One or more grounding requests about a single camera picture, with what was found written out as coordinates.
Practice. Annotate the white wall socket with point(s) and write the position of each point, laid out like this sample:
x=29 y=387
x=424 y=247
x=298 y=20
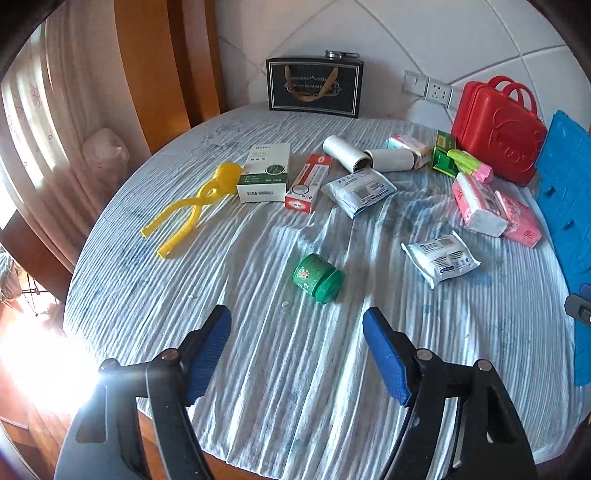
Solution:
x=437 y=91

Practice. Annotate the pink white tissue pack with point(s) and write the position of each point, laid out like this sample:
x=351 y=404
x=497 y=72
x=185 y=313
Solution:
x=478 y=205

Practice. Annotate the black gift bag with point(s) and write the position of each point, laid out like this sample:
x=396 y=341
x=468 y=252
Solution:
x=314 y=90

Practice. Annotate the blue plastic crate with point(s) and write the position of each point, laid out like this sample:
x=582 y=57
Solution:
x=570 y=194

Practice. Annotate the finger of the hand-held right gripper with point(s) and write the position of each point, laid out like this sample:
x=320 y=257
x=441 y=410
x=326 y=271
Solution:
x=581 y=307

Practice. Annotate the green pink wipes pack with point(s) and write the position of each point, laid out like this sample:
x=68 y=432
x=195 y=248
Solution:
x=471 y=166

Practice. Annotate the pink floral tissue pack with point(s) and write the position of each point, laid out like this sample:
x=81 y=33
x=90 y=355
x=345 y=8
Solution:
x=519 y=219

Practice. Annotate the green cardboard box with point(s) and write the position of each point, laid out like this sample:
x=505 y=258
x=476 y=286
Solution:
x=444 y=159

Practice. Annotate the white green box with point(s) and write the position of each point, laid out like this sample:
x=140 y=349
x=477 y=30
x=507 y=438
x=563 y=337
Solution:
x=264 y=173

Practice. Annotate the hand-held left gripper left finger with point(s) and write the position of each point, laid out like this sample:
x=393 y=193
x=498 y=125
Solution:
x=210 y=350

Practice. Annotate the metal flask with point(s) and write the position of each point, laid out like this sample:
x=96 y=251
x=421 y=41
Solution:
x=342 y=54

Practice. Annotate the pale pink curtain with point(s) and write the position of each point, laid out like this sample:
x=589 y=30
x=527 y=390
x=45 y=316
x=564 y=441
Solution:
x=41 y=115

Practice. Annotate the yellow plastic tongs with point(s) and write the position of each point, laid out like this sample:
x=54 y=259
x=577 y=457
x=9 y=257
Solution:
x=194 y=207

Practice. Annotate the white mask pack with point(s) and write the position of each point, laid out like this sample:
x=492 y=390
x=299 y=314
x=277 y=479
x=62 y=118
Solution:
x=360 y=191
x=441 y=258

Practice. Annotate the cloth-covered round desktop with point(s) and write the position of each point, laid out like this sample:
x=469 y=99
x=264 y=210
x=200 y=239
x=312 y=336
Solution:
x=286 y=392

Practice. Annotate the small pastel box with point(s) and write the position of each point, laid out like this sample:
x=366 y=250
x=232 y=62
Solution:
x=411 y=150

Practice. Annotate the green plastic jar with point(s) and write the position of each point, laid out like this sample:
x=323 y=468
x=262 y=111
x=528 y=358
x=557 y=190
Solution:
x=316 y=279

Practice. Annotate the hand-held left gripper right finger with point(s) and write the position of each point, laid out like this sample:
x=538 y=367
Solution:
x=385 y=360

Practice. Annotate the red bear-embossed suitcase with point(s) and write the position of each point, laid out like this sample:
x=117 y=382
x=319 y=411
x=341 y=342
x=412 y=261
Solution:
x=496 y=134

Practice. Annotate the wooden wall panel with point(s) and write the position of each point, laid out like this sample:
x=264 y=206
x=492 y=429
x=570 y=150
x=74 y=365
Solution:
x=157 y=60

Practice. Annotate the red white long box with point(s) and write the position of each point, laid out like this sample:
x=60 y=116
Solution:
x=308 y=184

